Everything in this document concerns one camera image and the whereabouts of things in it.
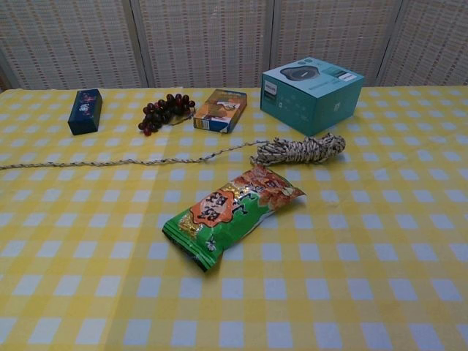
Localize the orange blue carton box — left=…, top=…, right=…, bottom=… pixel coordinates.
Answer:
left=192, top=88, right=249, bottom=135

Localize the beige black braided rope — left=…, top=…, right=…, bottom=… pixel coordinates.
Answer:
left=0, top=132, right=347, bottom=176

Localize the yellow white checked tablecloth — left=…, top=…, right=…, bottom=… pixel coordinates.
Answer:
left=0, top=86, right=468, bottom=351

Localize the dark red grape bunch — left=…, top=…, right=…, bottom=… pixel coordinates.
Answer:
left=137, top=93, right=197, bottom=137

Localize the teal speaker box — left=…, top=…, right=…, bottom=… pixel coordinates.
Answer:
left=260, top=56, right=366, bottom=135

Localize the green orange snack bag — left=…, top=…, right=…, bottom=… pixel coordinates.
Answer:
left=162, top=163, right=306, bottom=273

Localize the dark blue floral box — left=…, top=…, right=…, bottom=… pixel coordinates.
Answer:
left=67, top=88, right=103, bottom=136

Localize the woven folding screen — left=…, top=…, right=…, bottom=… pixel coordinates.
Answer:
left=0, top=0, right=468, bottom=91

